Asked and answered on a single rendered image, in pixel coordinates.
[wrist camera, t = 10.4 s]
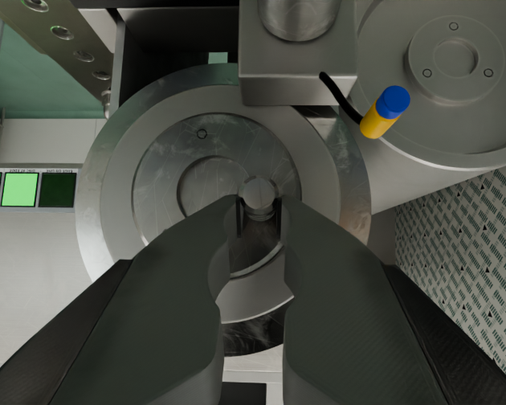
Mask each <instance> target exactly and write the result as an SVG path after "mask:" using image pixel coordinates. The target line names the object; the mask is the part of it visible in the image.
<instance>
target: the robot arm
mask: <svg viewBox="0 0 506 405"><path fill-rule="evenodd" d="M243 210H244V209H243V206H242V204H241V202H240V197H239V195H237V194H229V195H225V196H223V197H221V198H220V199H218V200H216V201H215V202H213V203H211V204H210V205H208V206H206V207H204V208H202V209H201V210H199V211H197V212H195V213H193V214H192V215H190V216H188V217H187V218H185V219H183V220H182V221H180V222H178V223H176V224H174V225H173V226H172V227H170V228H169V229H167V230H166V231H164V232H162V233H161V234H160V235H159V236H158V237H156V238H155V239H154V240H153V241H151V242H150V243H149V244H148V245H146V246H145V247H144V248H143V249H142V250H141V251H139V252H138V253H137V254H136V255H135V256H134V257H133V258H132V259H131V260H122V259H119V260H118V261H117V262H116V263H115V264H114V265H113V266H112V267H110V268H109V269H108V270H107V271H106V272H105V273H104V274H102V275H101V276H100V277H99V278H98V279H97V280H95V281H94V282H93V283H92V284H91V285H90V286H88V287H87V288H86V289H85V290H84V291H83V292H82V293H81V294H80V295H79V296H78V297H77V298H76V299H74V300H73V301H72V302H71V303H70V304H69V305H67V306H66V307H65V308H64V309H63V310H62V311H60V312H59V313H58V314H57V315H56V316H55V317H53V318H52V319H51V320H50V321H49V322H48V323H47V324H46V325H45V326H44V327H43V328H42V329H40V330H39V331H38V332H37V333H36V334H35V335H34V336H32V337H31V338H30V339H29V340H28V341H27V342H26V343H24V344H23V345H22V346H21V347H20V348H19V349H18V350H17V351H16V352H15V353H14V354H13V355H12V356H11V357H10V358H9V359H8V360H7V361H6V362H5V363H4V364H3V365H2V366H1V367H0V405H218V403H219V400H220V397H221V389H222V375H223V367H224V349H223V339H222V323H221V314H220V309H219V307H218V306H217V304H216V303H215V302H216V299H217V297H218V295H219V293H220V292H221V291H222V289H223V288H224V287H225V285H226V284H227V283H228V282H229V280H230V278H231V274H230V261H229V250H230V248H231V246H232V245H233V243H234V242H235V241H236V240H237V238H242V228H243ZM276 238H277V239H280V240H281V242H282V243H283V244H284V246H285V262H284V282H285V284H286V285H287V286H288V287H289V288H290V290H291V292H292V294H293V296H294V297H295V300H294V301H293V302H292V304H291V305H290V306H289V307H288V309H287V311H286V313H285V318H284V345H283V360H282V368H283V402H284V405H506V374H505V373H504V372H503V371H502V370H501V369H500V368H499V367H498V366H497V365H496V363H495V362H494V361H493V360H492V359H491V358H490V357H489V356H488V355H487V354H486V353H485V352H484V351H483V350H482V349H481V348H480V347H479V346H478V345H477V344H476V343H475V342H474V341H473V340H472V339H471V338H470V337H469V336H468V335H467V334H466V333H465V332H464V331H463V330H462V329H461V328H460V327H459V326H458V325H456V324H455V323H454V322H453V321H452V320H451V319H450V318H449V317H448V316H447V315H446V314H445V313H444V312H443V311H442V310H441V309H440V308H439V307H438V306H437V305H436V304H435V303H434V302H433V301H432V300H431V299H430V298H429V297H428V296H427V295H426V294H425V293H424V292H423V291H422V290H421V289H420V288H419V287H418V286H417V285H416V284H415V283H414V282H413V281H412V279H411V278H409V277H408V275H407V274H405V273H404V271H403V270H401V269H400V268H399V267H398V266H397V265H396V264H384V263H383V262H382V261H381V260H380V259H379V258H378V257H377V256H376V255H375V254H374V253H373V252H372V251H371V250H370V249H369V248H368V247H367V246H366V245H364V244H363V243H362V242H361V241H360V240H359V239H358V238H357V237H355V236H354V235H352V234H351V233H349V232H348V231H346V230H345V229H344V228H343V227H341V226H340V225H338V224H337V223H334V222H333V221H332V220H331V219H328V218H327V217H325V216H324V215H322V214H321V213H319V212H318V211H315V210H314V209H312V208H311V207H309V206H308V205H306V204H305V203H303V202H301V201H300V200H299V199H297V198H295V197H293V196H291V195H282V196H280V197H278V198H277V208H276Z"/></svg>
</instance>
